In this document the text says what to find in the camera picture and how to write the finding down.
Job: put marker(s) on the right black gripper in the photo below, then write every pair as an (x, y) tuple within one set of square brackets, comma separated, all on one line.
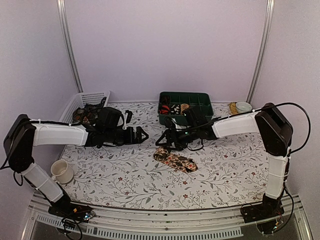
[(167, 132)]

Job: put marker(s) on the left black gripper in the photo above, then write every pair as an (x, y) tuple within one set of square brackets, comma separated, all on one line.
[(131, 140)]

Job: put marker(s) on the flamingo patterned tie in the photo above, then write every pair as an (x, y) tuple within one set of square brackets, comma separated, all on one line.
[(175, 161)]

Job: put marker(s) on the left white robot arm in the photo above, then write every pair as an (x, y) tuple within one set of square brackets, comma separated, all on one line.
[(27, 135)]

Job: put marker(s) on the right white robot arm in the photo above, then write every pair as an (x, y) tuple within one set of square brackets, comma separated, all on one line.
[(275, 130)]

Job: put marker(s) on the pile of dark ties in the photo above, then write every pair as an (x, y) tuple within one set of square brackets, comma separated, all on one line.
[(89, 113)]

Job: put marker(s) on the rolled orange black tie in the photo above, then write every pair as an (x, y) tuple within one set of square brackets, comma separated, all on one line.
[(164, 110)]

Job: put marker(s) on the rolled black white tie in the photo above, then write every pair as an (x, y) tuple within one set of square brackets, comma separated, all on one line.
[(175, 109)]

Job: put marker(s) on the green divided organizer box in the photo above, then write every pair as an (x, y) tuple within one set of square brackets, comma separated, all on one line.
[(191, 98)]

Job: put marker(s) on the rolled tan tie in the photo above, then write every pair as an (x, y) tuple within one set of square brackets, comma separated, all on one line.
[(184, 107)]

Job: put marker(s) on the rolled dark brown tie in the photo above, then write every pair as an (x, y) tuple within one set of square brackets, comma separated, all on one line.
[(165, 99)]

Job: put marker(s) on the white plastic basket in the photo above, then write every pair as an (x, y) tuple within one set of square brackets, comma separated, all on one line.
[(79, 100)]

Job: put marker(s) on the bamboo coaster mat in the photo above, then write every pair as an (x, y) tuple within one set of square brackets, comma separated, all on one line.
[(233, 109)]

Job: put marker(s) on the floral patterned table mat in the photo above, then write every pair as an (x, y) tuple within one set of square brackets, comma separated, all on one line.
[(231, 171)]

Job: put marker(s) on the pale green ceramic bowl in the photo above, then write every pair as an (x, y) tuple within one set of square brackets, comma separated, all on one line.
[(243, 107)]

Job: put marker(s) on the white ceramic mug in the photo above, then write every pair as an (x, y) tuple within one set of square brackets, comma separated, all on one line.
[(62, 172)]

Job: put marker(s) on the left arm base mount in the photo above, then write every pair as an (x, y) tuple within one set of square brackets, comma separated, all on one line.
[(75, 212)]

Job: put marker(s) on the front aluminium rail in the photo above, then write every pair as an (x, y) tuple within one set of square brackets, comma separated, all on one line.
[(220, 223)]

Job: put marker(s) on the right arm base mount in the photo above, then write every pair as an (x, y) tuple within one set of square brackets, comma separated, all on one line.
[(256, 212)]

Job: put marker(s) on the left aluminium frame post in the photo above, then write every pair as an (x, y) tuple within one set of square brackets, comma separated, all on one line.
[(61, 7)]

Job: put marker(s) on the aluminium frame post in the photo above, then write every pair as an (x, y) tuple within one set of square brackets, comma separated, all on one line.
[(267, 25), (61, 7)]

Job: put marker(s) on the right aluminium frame post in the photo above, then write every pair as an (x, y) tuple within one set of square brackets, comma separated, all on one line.
[(267, 25)]

